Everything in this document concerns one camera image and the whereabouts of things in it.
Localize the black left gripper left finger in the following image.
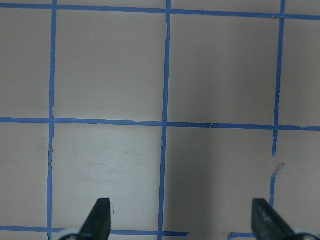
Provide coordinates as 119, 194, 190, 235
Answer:
78, 198, 111, 240

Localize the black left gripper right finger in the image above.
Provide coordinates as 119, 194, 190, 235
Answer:
251, 198, 296, 240

